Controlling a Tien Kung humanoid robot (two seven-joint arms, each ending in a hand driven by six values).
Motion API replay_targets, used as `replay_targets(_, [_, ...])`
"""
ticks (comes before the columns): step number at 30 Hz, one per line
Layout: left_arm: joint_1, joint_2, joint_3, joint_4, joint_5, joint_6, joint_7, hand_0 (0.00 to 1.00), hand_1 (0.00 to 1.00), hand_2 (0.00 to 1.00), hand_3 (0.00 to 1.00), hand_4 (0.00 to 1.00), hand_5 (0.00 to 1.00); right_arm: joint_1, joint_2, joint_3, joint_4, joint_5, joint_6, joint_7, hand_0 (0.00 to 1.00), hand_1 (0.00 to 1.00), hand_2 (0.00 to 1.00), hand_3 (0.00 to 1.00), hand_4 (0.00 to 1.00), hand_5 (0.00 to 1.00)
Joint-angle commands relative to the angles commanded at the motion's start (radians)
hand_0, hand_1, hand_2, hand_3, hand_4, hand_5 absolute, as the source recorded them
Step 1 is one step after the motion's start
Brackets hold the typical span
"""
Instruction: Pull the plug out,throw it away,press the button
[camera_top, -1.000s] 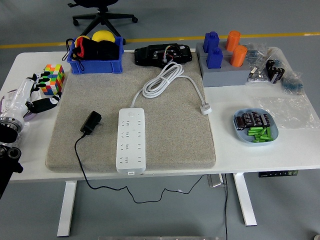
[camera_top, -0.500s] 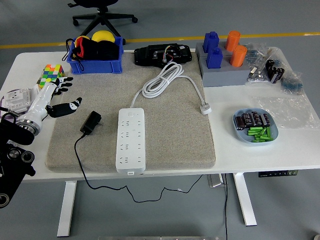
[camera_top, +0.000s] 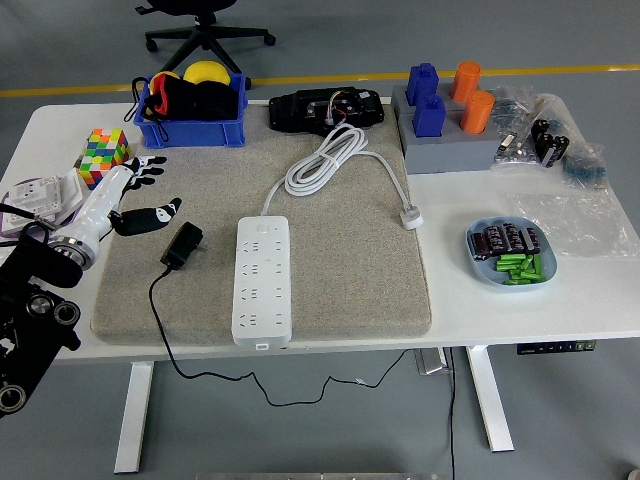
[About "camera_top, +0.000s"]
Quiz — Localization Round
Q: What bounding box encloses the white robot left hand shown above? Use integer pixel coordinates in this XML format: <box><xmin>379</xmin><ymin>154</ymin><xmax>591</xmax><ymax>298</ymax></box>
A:
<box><xmin>67</xmin><ymin>155</ymin><xmax>183</xmax><ymax>251</ymax></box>

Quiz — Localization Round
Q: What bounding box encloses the black power adapter with cord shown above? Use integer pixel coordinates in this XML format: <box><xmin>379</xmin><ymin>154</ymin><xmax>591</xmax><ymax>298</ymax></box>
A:
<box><xmin>148</xmin><ymin>221</ymin><xmax>416</xmax><ymax>407</ymax></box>

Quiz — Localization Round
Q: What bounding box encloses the white power strip with cable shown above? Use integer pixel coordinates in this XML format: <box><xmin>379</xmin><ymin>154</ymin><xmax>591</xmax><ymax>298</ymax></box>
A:
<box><xmin>232</xmin><ymin>124</ymin><xmax>426</xmax><ymax>350</ymax></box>

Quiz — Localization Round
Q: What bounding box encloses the white folded leaflet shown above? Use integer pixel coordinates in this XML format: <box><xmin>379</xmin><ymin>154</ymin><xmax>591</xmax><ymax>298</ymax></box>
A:
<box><xmin>52</xmin><ymin>167</ymin><xmax>86</xmax><ymax>224</ymax></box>

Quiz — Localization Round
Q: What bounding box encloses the multicolour puzzle cube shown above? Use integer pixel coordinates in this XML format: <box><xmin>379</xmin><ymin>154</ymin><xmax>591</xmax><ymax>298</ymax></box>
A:
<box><xmin>78</xmin><ymin>128</ymin><xmax>132</xmax><ymax>191</ymax></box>

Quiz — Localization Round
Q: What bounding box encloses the purple plate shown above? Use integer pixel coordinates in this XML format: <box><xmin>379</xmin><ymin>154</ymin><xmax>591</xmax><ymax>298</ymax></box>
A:
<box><xmin>0</xmin><ymin>178</ymin><xmax>76</xmax><ymax>241</ymax></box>

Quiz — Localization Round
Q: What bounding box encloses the blue plastic bin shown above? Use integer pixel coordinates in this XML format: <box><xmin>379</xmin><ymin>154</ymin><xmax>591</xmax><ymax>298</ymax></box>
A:
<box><xmin>135</xmin><ymin>73</ymin><xmax>250</xmax><ymax>150</ymax></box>

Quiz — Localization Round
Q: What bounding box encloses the small yellow foam ball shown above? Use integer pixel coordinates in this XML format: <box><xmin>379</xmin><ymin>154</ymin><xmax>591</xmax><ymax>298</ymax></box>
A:
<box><xmin>149</xmin><ymin>71</ymin><xmax>181</xmax><ymax>92</ymax></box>

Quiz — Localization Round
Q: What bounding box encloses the black pouch with red lining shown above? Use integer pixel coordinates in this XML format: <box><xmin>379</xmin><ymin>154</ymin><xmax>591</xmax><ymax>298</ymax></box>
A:
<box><xmin>130</xmin><ymin>74</ymin><xmax>240</xmax><ymax>146</ymax></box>

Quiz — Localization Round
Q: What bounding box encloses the large yellow foam ball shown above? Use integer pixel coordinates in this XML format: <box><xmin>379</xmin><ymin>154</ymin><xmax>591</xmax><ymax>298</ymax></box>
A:
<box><xmin>183</xmin><ymin>60</ymin><xmax>231</xmax><ymax>87</ymax></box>

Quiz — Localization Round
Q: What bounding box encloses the white table leg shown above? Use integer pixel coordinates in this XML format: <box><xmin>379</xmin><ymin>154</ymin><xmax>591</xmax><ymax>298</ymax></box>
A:
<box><xmin>113</xmin><ymin>363</ymin><xmax>155</xmax><ymax>475</ymax></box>
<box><xmin>464</xmin><ymin>344</ymin><xmax>516</xmax><ymax>454</ymax></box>

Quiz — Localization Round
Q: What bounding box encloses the grey-brown mat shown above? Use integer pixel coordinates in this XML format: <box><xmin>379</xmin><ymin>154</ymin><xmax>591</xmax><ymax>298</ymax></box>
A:
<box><xmin>89</xmin><ymin>102</ymin><xmax>434</xmax><ymax>346</ymax></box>

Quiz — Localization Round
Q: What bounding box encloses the grey block holder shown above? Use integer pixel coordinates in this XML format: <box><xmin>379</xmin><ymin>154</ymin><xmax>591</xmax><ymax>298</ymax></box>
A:
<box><xmin>402</xmin><ymin>112</ymin><xmax>501</xmax><ymax>175</ymax></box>
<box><xmin>390</xmin><ymin>83</ymin><xmax>496</xmax><ymax>121</ymax></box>

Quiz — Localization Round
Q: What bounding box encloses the blue plastic block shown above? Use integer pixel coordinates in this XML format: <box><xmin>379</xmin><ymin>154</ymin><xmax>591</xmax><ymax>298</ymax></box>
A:
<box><xmin>405</xmin><ymin>62</ymin><xmax>440</xmax><ymax>106</ymax></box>
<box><xmin>412</xmin><ymin>94</ymin><xmax>447</xmax><ymax>139</ymax></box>

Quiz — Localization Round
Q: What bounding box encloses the orange plastic cylinder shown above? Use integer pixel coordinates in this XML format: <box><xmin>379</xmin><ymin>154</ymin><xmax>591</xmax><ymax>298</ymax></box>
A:
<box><xmin>450</xmin><ymin>60</ymin><xmax>482</xmax><ymax>103</ymax></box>
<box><xmin>459</xmin><ymin>89</ymin><xmax>496</xmax><ymax>134</ymax></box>

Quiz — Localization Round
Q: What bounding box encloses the light blue tray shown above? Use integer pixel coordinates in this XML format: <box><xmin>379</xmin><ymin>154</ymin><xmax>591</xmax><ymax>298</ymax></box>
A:
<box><xmin>465</xmin><ymin>215</ymin><xmax>559</xmax><ymax>291</ymax></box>

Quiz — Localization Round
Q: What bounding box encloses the clear bag of metal parts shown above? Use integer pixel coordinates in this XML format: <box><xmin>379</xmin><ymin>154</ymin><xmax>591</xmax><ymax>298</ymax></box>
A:
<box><xmin>492</xmin><ymin>127</ymin><xmax>544</xmax><ymax>166</ymax></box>

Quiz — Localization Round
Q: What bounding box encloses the clear bag of blue resistors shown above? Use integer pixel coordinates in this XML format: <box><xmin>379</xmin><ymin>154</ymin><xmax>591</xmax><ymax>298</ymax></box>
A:
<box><xmin>492</xmin><ymin>84</ymin><xmax>536</xmax><ymax>132</ymax></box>

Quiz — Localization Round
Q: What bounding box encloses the bag of black capacitors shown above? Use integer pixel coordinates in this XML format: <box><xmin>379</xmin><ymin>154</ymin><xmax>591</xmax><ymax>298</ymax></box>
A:
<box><xmin>530</xmin><ymin>118</ymin><xmax>571</xmax><ymax>168</ymax></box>

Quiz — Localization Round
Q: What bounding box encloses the empty clear plastic bag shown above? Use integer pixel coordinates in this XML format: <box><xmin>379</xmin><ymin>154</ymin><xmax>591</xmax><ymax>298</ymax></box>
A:
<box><xmin>502</xmin><ymin>189</ymin><xmax>640</xmax><ymax>260</ymax></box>

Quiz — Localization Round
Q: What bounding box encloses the black desk control panel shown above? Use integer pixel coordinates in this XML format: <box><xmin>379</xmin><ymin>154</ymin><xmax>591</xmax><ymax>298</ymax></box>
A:
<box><xmin>517</xmin><ymin>341</ymin><xmax>598</xmax><ymax>356</ymax></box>

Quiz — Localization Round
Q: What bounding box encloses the clear bag of blue components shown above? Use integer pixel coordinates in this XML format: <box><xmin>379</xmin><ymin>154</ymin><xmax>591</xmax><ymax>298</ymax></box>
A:
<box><xmin>562</xmin><ymin>143</ymin><xmax>610</xmax><ymax>190</ymax></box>

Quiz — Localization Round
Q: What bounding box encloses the black electronic device with wires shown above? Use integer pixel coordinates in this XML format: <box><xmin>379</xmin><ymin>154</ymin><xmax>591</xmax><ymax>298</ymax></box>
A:
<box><xmin>268</xmin><ymin>85</ymin><xmax>386</xmax><ymax>135</ymax></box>

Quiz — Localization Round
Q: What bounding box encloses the metal bracket under table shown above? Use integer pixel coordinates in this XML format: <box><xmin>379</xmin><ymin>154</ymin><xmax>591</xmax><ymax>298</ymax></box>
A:
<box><xmin>414</xmin><ymin>348</ymin><xmax>454</xmax><ymax>376</ymax></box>

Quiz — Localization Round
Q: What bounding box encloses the thin black hanging cable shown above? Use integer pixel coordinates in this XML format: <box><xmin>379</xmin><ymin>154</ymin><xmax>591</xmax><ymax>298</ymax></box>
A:
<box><xmin>447</xmin><ymin>347</ymin><xmax>459</xmax><ymax>480</ymax></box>

